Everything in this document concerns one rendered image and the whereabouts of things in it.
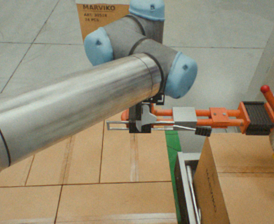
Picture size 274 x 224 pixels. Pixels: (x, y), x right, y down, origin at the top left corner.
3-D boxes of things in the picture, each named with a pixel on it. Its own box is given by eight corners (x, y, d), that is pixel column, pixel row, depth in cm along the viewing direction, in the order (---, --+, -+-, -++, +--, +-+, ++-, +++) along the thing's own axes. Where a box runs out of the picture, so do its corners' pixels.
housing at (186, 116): (192, 115, 83) (194, 106, 80) (195, 131, 78) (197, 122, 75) (170, 115, 83) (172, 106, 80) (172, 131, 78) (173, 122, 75)
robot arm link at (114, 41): (118, 50, 43) (160, 27, 48) (76, 28, 48) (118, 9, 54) (120, 87, 48) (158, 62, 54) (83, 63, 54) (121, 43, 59)
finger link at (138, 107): (141, 122, 70) (141, 92, 66) (135, 122, 70) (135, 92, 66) (141, 115, 74) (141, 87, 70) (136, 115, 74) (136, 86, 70)
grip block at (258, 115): (260, 113, 84) (267, 100, 80) (270, 136, 77) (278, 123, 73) (234, 113, 84) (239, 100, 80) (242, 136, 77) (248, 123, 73)
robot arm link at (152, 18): (117, 1, 52) (145, -11, 57) (121, 48, 60) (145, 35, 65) (146, 12, 49) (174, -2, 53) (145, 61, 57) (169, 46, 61)
